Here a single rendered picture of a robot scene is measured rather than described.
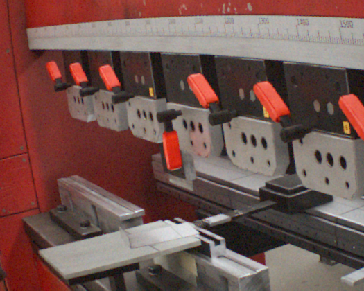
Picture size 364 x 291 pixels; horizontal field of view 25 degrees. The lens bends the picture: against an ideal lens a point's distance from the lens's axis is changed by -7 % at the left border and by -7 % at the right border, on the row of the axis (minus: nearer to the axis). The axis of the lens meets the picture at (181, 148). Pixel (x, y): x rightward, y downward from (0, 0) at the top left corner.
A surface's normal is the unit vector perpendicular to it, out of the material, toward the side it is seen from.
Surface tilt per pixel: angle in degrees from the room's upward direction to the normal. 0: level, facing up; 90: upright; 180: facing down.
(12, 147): 90
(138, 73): 90
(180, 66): 90
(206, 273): 90
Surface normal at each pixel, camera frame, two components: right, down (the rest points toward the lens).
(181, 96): -0.90, 0.22
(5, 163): 0.41, 0.12
